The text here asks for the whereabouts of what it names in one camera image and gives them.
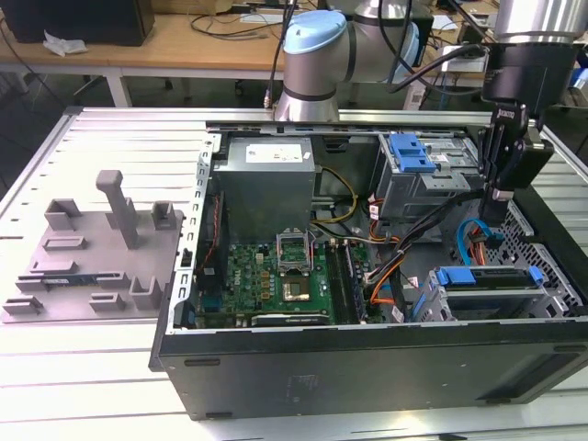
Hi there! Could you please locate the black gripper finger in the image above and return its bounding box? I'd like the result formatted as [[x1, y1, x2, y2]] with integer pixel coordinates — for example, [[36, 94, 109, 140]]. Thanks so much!
[[493, 137, 526, 229], [477, 127, 496, 229]]

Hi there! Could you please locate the grey disk bay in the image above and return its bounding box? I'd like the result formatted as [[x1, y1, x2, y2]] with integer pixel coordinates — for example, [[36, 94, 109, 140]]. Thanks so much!
[[408, 264, 580, 322]]

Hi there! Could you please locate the small black box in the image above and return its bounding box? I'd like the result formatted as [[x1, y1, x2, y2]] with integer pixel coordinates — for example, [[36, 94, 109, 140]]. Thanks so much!
[[458, 22, 495, 47]]

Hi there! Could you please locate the blue plastic drive latch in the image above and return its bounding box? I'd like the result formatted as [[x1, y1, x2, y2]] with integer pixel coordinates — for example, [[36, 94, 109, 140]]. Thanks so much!
[[388, 132, 435, 175]]

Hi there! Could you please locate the grey drive cage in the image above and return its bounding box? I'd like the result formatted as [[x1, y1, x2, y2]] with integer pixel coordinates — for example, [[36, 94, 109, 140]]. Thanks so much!
[[374, 132, 488, 220]]

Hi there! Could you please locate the black computer tower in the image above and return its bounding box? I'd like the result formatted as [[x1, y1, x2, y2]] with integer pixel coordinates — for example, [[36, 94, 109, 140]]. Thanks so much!
[[412, 11, 435, 65]]

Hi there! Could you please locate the green RAM stick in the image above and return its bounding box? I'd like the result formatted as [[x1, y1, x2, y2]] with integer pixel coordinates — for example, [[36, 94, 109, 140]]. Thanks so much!
[[342, 241, 371, 322]]

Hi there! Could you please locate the black RAM slot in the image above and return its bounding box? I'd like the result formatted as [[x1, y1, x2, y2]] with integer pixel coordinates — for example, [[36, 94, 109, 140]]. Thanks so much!
[[325, 241, 356, 322]]

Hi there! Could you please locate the black PC case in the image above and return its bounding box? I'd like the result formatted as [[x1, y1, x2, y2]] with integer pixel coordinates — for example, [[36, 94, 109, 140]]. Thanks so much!
[[149, 119, 588, 422]]

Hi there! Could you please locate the metal socket cover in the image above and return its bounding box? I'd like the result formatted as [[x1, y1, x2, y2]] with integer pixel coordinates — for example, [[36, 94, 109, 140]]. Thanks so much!
[[275, 227, 316, 275]]

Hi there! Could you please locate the CPU socket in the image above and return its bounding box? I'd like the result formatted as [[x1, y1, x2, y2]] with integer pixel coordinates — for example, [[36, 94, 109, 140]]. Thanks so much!
[[280, 270, 313, 304]]

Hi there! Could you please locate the grey power supply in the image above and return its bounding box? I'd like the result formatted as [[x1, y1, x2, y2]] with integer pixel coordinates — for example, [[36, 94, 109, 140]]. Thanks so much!
[[211, 137, 318, 231]]

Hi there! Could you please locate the black graphics card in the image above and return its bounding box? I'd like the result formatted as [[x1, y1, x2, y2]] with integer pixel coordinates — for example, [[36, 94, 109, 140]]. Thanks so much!
[[236, 311, 332, 328]]

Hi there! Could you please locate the green motherboard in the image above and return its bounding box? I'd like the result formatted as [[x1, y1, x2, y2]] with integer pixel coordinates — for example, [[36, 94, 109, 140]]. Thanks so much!
[[197, 241, 382, 327]]

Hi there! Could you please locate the grey parts rack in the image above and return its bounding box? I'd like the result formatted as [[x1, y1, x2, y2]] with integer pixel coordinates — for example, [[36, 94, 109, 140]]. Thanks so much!
[[0, 169, 187, 325]]

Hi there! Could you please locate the large black box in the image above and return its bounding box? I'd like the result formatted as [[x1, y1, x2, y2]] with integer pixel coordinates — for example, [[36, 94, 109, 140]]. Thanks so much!
[[2, 0, 155, 48]]

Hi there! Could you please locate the white plastic bag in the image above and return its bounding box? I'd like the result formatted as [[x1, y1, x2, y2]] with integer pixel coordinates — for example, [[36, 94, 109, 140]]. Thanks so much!
[[43, 29, 88, 59]]

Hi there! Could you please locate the orange red wire bundle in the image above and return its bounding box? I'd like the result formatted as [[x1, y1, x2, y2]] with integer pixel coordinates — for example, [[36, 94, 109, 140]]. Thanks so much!
[[471, 232, 489, 266]]

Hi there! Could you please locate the blue wire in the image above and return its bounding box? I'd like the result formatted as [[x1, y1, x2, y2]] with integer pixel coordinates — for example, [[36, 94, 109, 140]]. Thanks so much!
[[458, 218, 505, 267]]

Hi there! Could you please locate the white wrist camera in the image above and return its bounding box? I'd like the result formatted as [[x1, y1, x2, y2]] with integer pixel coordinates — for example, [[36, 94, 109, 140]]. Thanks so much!
[[441, 44, 488, 74]]

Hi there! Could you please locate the black wire bundle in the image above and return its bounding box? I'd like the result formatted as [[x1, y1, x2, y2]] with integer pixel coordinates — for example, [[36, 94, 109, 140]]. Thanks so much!
[[365, 187, 486, 286]]

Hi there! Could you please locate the black camera cable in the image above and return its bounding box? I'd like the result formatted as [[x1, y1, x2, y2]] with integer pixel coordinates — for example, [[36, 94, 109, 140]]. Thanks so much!
[[379, 0, 489, 96]]

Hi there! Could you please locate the yellow wire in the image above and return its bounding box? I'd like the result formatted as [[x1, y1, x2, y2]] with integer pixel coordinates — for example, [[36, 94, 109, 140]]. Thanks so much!
[[311, 167, 359, 226]]

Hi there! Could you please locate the orange curved wire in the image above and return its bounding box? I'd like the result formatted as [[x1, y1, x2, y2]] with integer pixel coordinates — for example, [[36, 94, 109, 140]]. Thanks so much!
[[369, 270, 401, 307]]

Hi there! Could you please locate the black cable with metal connector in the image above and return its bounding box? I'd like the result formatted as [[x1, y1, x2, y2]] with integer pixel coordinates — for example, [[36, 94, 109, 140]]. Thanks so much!
[[262, 0, 300, 112]]

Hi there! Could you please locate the red black thin wire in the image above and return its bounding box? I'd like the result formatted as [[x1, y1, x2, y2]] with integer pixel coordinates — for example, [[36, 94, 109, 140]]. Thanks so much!
[[204, 197, 229, 272]]

